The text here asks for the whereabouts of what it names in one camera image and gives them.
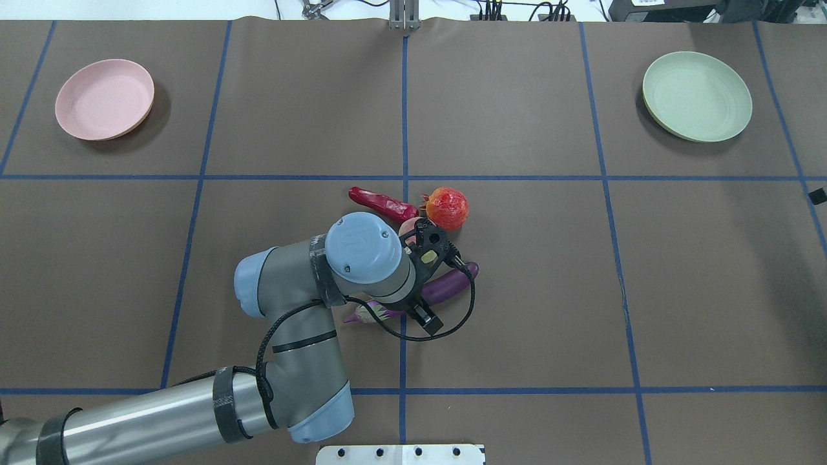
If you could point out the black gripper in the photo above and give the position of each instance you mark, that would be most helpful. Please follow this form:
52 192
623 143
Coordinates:
423 314

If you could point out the peach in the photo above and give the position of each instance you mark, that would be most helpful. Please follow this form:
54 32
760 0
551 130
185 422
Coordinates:
408 226

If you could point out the red pomegranate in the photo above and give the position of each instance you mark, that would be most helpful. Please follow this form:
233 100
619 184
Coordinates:
446 207

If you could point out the red chili pepper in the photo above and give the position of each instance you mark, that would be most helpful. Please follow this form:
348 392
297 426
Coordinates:
389 207

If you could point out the purple eggplant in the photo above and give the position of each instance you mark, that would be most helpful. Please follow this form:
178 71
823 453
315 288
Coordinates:
437 291

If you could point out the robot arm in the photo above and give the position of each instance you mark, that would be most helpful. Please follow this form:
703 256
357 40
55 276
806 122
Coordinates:
298 383

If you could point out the brown table mat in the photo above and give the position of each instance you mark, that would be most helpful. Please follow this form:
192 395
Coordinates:
642 298

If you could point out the black power strip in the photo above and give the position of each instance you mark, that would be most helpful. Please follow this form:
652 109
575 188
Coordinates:
537 17

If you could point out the green plate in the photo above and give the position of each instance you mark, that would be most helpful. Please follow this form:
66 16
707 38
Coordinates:
697 97

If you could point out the pink plate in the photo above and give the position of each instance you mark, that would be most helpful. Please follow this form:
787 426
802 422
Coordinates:
105 100

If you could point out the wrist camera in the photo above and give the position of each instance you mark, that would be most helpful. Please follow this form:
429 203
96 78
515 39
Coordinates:
421 313

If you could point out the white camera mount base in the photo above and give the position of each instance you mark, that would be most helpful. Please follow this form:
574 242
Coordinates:
403 454

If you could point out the aluminium post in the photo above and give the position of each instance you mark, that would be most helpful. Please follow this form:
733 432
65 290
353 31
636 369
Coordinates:
404 15

